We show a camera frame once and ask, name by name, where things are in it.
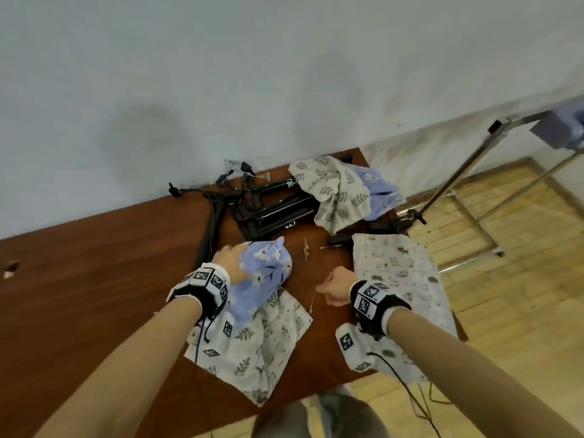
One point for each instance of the person's left hand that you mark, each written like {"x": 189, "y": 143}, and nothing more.
{"x": 232, "y": 264}

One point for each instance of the person's right hand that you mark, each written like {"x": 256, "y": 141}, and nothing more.
{"x": 337, "y": 287}

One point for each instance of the black tripod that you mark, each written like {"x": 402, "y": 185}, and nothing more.
{"x": 212, "y": 228}

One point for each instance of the black bracket arm with knob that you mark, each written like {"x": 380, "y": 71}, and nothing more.
{"x": 340, "y": 240}

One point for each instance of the cat print fabric bag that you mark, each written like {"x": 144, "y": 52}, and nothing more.
{"x": 401, "y": 273}

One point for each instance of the pile of black tripods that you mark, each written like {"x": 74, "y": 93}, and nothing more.
{"x": 278, "y": 216}

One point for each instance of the metal clothes rack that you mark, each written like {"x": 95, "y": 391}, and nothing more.
{"x": 461, "y": 172}

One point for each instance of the person's left forearm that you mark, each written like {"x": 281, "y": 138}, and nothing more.
{"x": 127, "y": 374}

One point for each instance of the person's right forearm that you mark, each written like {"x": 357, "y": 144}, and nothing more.
{"x": 456, "y": 374}

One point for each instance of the small metal pin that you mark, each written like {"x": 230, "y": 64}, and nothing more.
{"x": 330, "y": 247}
{"x": 311, "y": 305}
{"x": 306, "y": 248}

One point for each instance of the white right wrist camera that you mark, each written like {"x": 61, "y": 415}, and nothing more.
{"x": 349, "y": 344}

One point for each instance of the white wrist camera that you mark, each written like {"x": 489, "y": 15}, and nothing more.
{"x": 349, "y": 344}
{"x": 219, "y": 335}

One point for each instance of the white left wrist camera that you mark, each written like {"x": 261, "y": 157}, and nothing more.
{"x": 219, "y": 335}

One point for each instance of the purple hook rail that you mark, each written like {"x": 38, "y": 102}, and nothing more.
{"x": 556, "y": 127}

